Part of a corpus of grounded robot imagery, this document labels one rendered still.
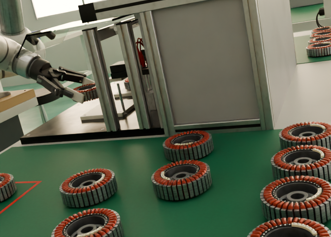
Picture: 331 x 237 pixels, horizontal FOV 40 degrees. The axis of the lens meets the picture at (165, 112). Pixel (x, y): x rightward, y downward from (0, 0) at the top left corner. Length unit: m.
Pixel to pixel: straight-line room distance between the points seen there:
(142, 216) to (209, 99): 0.41
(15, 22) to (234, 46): 1.20
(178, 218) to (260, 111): 0.41
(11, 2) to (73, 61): 5.19
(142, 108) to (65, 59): 6.08
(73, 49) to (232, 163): 6.27
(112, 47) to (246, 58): 5.78
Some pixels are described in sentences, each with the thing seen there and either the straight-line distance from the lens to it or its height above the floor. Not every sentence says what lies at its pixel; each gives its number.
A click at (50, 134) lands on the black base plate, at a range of 1.38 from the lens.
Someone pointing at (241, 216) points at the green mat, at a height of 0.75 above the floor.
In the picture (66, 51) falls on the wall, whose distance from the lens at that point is 7.20.
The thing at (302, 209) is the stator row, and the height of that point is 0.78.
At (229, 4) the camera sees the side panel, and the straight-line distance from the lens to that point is 1.06.
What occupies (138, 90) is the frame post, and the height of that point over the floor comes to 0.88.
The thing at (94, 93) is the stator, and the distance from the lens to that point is 1.44.
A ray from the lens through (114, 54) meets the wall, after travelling 6.81.
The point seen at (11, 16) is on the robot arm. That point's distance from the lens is 2.05.
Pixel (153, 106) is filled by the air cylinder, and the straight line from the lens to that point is 1.37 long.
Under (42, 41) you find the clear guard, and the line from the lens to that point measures 1.43.
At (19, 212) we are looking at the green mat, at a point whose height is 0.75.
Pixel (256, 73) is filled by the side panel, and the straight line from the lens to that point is 1.07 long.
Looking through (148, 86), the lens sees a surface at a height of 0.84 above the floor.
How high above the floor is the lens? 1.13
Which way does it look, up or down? 16 degrees down
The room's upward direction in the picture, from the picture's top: 12 degrees counter-clockwise
